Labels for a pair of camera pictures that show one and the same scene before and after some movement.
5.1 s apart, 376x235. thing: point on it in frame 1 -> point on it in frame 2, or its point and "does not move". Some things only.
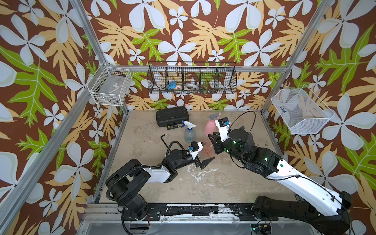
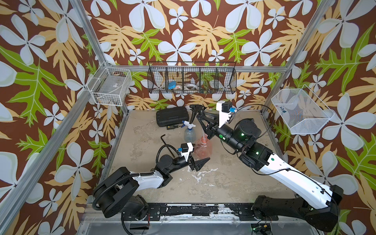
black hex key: x=163 y=140 does not move
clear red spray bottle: x=208 y=150 does not move
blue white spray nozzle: x=187 y=124 does not move
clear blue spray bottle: x=190 y=135 does not move
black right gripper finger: x=218 y=149 -> x=209 y=132
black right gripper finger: x=214 y=138 -> x=210 y=118
